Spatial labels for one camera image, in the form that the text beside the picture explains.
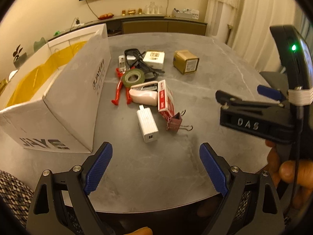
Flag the cream curtain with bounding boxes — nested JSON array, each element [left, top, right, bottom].
[[208, 0, 294, 71]]

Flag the green plastic chair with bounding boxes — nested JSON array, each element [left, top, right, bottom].
[[33, 37, 47, 52]]

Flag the white tissue packet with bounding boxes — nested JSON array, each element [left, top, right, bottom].
[[142, 51, 165, 69]]

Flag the green tape roll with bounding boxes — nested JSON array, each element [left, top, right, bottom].
[[122, 69, 146, 89]]

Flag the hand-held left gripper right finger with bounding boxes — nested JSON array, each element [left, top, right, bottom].
[[199, 142, 286, 235]]

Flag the white cardboard box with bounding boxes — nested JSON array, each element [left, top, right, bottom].
[[0, 24, 112, 153]]

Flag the person's patterned clothing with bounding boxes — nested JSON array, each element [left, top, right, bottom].
[[0, 170, 35, 228]]

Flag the pink stapler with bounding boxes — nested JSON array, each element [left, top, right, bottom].
[[129, 80, 159, 106]]

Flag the red staples box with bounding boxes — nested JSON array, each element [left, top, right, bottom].
[[158, 80, 175, 120]]

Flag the white tray with small boxes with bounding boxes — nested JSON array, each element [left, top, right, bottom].
[[172, 8, 200, 19]]

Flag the yellow plastic liner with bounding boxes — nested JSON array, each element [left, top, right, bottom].
[[5, 40, 88, 108]]

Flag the white power adapter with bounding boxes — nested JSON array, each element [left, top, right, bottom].
[[136, 105, 159, 143]]

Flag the red toy figure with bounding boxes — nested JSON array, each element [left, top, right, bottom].
[[111, 66, 137, 106]]

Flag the group of clear glass cups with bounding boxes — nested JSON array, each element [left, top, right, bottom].
[[144, 2, 163, 14]]

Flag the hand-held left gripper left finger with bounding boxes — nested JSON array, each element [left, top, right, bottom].
[[26, 141, 113, 235]]

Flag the long television cabinet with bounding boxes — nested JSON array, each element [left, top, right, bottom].
[[48, 15, 208, 42]]

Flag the potted plant in white pot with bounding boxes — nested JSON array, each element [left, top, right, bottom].
[[12, 44, 27, 69]]

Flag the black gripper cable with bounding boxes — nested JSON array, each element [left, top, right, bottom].
[[291, 104, 305, 201]]

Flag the person's right hand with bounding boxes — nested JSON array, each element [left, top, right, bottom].
[[265, 140, 313, 210]]

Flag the gold tin box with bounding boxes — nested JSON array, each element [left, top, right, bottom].
[[173, 50, 199, 75]]

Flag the black safety glasses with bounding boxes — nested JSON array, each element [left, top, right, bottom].
[[124, 48, 165, 80]]

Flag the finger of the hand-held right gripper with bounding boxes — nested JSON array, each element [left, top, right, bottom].
[[216, 90, 286, 108], [257, 85, 288, 101]]

